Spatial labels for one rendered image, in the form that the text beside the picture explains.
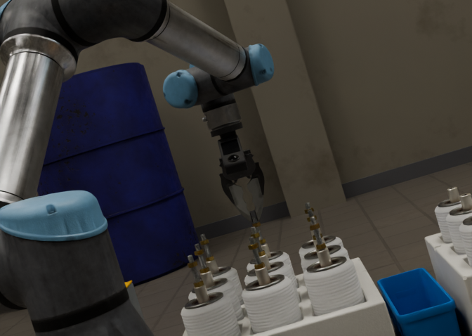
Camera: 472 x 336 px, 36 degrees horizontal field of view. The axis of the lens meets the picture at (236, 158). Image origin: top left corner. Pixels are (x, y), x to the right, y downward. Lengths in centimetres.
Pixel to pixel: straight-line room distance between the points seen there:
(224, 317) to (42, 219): 58
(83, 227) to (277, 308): 56
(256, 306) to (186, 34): 49
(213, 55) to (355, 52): 267
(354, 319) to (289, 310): 12
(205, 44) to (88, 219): 51
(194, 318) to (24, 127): 50
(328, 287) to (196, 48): 48
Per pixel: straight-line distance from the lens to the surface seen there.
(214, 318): 134
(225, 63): 133
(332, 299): 133
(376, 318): 131
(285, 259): 157
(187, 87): 143
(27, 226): 84
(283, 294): 133
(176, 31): 121
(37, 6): 116
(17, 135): 104
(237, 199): 156
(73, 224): 84
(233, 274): 158
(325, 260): 134
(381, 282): 168
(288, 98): 378
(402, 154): 395
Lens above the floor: 54
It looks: 2 degrees down
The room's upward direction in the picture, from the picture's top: 17 degrees counter-clockwise
